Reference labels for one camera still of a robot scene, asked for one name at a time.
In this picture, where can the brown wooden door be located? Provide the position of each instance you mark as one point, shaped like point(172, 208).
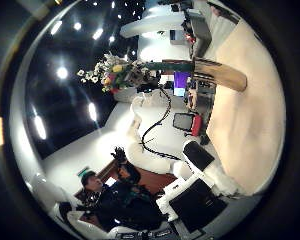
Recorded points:
point(156, 180)

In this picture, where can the computer monitor purple screen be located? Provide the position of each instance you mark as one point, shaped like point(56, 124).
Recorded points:
point(181, 81)

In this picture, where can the round ceiling light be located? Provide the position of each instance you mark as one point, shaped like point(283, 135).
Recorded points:
point(62, 72)

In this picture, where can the mixed flower bouquet green stem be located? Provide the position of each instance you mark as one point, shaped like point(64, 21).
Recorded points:
point(118, 71)

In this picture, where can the person in dark clothes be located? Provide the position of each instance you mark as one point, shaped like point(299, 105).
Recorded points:
point(130, 203)

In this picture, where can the long ceiling light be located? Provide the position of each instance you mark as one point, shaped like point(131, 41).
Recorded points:
point(97, 33)
point(40, 127)
point(92, 111)

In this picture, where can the gold cylindrical vase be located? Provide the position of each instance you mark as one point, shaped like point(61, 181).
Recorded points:
point(223, 75)

